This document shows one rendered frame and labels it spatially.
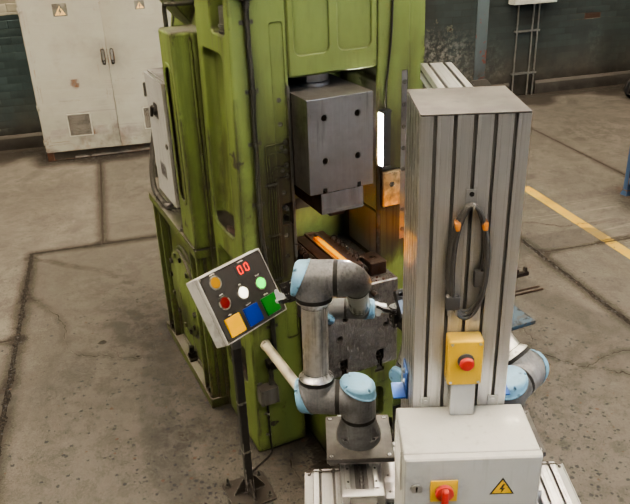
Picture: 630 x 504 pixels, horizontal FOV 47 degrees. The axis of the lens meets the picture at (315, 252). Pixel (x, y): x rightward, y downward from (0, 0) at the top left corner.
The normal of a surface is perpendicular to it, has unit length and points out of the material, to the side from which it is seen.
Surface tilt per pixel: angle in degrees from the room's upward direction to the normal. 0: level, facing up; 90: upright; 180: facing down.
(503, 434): 0
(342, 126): 90
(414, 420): 0
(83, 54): 90
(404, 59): 90
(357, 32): 90
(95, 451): 0
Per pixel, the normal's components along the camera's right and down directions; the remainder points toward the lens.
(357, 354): 0.43, 0.38
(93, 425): -0.04, -0.90
